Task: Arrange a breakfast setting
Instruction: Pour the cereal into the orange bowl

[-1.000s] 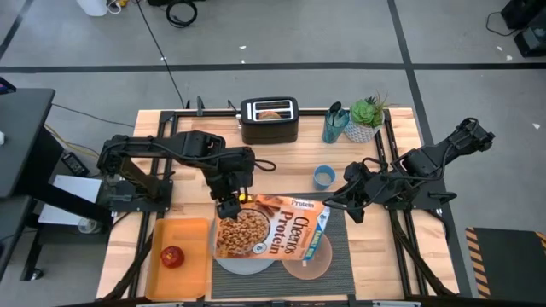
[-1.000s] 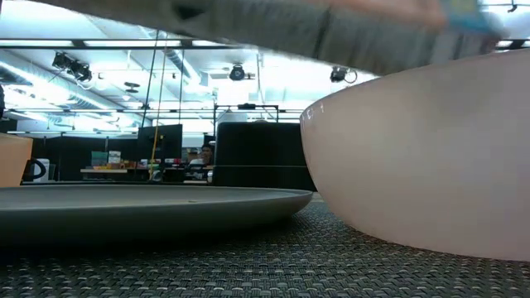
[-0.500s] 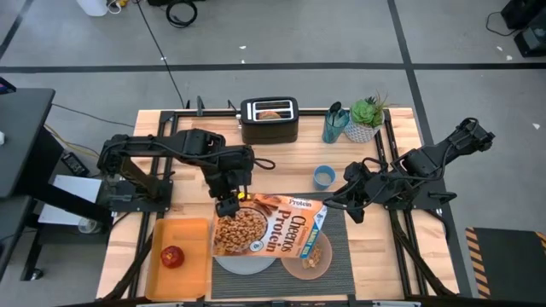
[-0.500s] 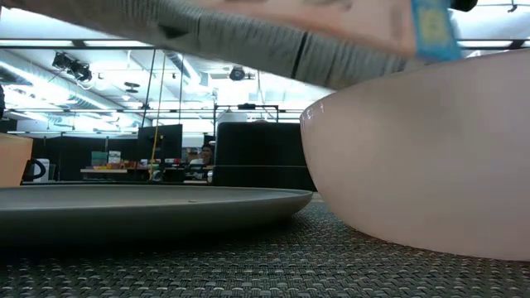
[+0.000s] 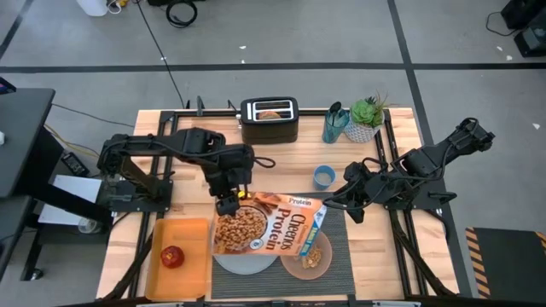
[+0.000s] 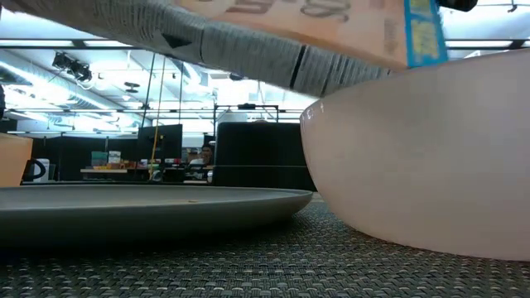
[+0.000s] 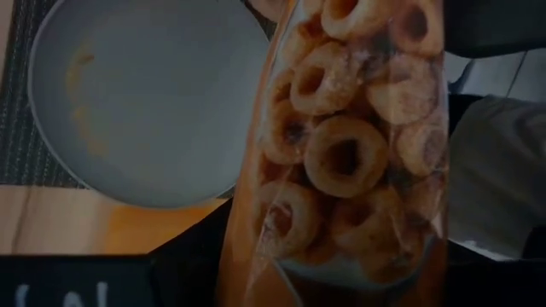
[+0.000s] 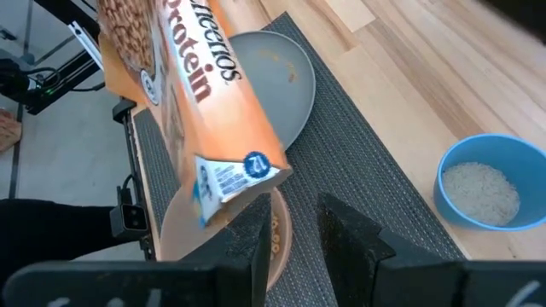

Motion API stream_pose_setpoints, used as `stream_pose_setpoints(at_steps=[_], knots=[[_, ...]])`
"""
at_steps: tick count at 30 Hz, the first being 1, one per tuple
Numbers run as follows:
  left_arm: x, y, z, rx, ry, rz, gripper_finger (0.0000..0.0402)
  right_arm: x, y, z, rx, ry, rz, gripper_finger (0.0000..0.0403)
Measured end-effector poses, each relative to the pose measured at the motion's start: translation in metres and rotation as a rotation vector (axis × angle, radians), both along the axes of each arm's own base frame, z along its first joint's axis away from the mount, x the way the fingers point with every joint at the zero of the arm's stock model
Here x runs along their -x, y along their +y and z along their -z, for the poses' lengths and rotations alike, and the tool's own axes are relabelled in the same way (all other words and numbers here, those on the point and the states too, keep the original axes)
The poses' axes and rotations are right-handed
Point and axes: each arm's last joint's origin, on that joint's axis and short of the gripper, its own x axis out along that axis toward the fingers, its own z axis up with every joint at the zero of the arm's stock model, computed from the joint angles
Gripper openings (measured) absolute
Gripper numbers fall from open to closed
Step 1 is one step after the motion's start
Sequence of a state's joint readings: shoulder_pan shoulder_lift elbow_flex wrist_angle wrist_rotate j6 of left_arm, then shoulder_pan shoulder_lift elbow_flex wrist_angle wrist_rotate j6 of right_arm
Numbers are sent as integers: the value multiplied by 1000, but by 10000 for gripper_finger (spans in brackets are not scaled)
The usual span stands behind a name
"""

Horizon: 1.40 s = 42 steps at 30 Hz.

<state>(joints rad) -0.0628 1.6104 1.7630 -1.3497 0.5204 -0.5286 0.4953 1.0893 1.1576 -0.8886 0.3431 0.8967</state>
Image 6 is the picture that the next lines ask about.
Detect grey round plate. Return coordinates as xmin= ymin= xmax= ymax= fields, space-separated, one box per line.
xmin=0 ymin=184 xmax=315 ymax=245

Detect black ceiling spotlight cluster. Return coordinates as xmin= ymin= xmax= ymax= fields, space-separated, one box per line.
xmin=51 ymin=52 xmax=94 ymax=83

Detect orange Cheerios Protein cereal box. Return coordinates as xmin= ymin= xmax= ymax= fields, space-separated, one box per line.
xmin=0 ymin=0 xmax=449 ymax=99

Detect black computer monitor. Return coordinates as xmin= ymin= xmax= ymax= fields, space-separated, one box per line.
xmin=137 ymin=123 xmax=184 ymax=161

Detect white kettle with black handle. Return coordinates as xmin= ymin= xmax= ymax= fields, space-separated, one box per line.
xmin=21 ymin=158 xmax=51 ymax=183

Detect person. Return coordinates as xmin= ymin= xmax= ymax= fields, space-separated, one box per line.
xmin=188 ymin=144 xmax=215 ymax=171

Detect grey woven placemat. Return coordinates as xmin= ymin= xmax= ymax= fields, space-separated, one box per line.
xmin=0 ymin=192 xmax=530 ymax=298

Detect black two-slot toaster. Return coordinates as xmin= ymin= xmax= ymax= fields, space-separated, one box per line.
xmin=211 ymin=121 xmax=318 ymax=192

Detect orange container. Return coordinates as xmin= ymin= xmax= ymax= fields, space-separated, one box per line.
xmin=0 ymin=132 xmax=34 ymax=188

